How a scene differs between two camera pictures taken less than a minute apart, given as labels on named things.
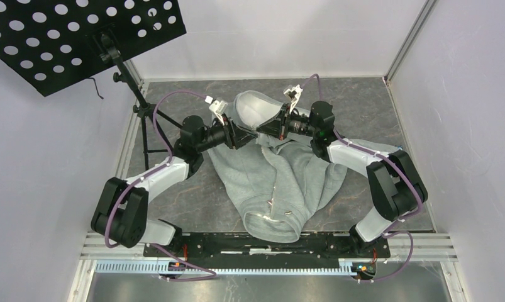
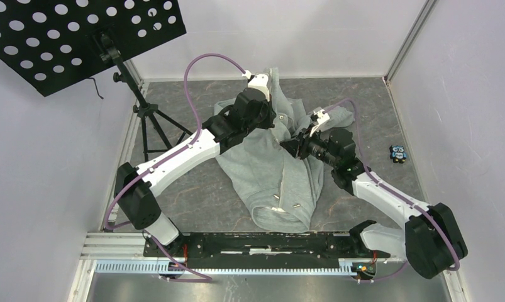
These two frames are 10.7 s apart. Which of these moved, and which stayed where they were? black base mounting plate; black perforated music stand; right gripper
Moved: right gripper
Stayed: black base mounting plate; black perforated music stand
